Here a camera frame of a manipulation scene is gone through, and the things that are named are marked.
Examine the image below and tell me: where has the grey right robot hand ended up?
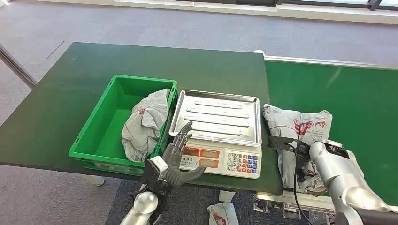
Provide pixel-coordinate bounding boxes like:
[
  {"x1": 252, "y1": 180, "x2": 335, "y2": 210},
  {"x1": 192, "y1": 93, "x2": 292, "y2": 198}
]
[{"x1": 296, "y1": 143, "x2": 312, "y2": 184}]

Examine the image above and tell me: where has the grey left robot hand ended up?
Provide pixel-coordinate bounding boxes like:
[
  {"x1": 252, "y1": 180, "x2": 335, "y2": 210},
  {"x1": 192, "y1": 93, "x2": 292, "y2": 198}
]
[{"x1": 161, "y1": 121, "x2": 207, "y2": 182}]

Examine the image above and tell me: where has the grey courier bag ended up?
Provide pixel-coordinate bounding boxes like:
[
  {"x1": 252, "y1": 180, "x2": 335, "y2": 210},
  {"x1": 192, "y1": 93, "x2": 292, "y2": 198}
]
[
  {"x1": 262, "y1": 103, "x2": 333, "y2": 196},
  {"x1": 121, "y1": 88, "x2": 171, "y2": 163}
]

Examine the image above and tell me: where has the green belt conveyor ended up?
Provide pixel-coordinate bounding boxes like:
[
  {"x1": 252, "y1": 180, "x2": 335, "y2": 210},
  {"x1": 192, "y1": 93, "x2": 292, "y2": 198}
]
[{"x1": 252, "y1": 49, "x2": 398, "y2": 222}]

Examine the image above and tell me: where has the crumpled grey courier bag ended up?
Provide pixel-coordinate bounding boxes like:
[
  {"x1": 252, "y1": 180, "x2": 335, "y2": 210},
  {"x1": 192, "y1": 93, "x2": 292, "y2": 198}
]
[{"x1": 121, "y1": 88, "x2": 171, "y2": 163}]

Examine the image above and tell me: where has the white electronic weighing scale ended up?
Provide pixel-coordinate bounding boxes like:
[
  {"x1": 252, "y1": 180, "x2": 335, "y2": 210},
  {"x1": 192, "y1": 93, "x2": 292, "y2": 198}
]
[{"x1": 168, "y1": 90, "x2": 263, "y2": 180}]

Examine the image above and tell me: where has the stainless steel scale tray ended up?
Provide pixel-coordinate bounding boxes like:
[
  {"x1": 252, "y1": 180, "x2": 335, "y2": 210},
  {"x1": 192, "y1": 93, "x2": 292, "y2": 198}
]
[{"x1": 168, "y1": 90, "x2": 262, "y2": 147}]

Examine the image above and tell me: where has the white table leg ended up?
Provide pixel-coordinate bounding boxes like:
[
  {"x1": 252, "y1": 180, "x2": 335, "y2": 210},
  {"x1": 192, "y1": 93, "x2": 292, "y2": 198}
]
[
  {"x1": 218, "y1": 190, "x2": 236, "y2": 203},
  {"x1": 83, "y1": 174, "x2": 106, "y2": 187}
]

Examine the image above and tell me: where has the green plastic crate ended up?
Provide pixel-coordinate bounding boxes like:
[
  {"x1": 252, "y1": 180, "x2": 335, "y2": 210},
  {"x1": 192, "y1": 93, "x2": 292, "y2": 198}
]
[{"x1": 68, "y1": 75, "x2": 178, "y2": 177}]

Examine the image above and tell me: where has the small white courier bag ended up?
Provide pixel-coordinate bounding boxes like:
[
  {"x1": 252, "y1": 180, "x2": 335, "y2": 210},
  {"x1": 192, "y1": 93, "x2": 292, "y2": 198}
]
[{"x1": 207, "y1": 202, "x2": 239, "y2": 225}]

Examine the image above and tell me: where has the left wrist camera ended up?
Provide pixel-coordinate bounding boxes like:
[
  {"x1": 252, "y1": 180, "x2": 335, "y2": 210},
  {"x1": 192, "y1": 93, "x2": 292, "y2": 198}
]
[{"x1": 148, "y1": 156, "x2": 169, "y2": 181}]

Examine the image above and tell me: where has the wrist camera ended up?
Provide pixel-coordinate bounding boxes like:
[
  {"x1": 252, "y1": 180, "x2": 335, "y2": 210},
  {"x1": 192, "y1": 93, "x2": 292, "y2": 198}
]
[
  {"x1": 267, "y1": 135, "x2": 312, "y2": 156},
  {"x1": 148, "y1": 156, "x2": 169, "y2": 181}
]

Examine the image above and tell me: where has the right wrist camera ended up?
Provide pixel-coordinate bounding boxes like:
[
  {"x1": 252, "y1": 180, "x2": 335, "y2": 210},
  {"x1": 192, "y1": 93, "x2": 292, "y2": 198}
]
[{"x1": 267, "y1": 135, "x2": 312, "y2": 156}]

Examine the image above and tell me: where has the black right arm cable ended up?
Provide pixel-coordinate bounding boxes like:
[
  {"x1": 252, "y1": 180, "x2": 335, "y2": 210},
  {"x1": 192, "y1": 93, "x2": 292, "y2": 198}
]
[{"x1": 291, "y1": 144, "x2": 308, "y2": 225}]

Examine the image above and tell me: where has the dark window frame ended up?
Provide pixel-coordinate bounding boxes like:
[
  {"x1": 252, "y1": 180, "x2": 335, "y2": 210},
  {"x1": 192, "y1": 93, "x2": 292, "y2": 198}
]
[{"x1": 114, "y1": 0, "x2": 398, "y2": 12}]

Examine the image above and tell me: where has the metal floor rail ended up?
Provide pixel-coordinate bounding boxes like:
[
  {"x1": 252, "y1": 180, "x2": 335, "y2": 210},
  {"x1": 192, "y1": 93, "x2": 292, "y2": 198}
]
[{"x1": 0, "y1": 43, "x2": 37, "y2": 89}]

